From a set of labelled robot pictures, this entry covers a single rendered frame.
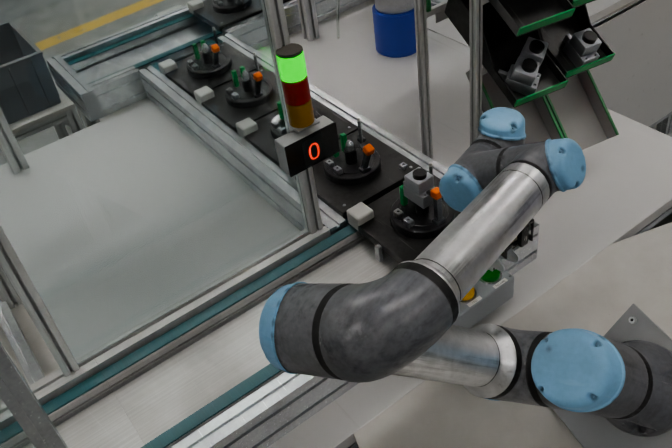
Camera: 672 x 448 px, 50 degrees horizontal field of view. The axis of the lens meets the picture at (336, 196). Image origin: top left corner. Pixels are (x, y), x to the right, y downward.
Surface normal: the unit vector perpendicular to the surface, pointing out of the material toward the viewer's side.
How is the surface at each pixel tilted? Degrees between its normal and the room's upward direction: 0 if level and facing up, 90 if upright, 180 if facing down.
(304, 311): 37
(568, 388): 41
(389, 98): 0
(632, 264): 0
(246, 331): 0
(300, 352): 77
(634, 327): 46
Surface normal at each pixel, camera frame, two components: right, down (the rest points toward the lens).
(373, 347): -0.04, 0.18
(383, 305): -0.12, -0.51
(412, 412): -0.12, -0.77
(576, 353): -0.65, -0.31
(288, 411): 0.59, 0.45
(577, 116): 0.22, -0.18
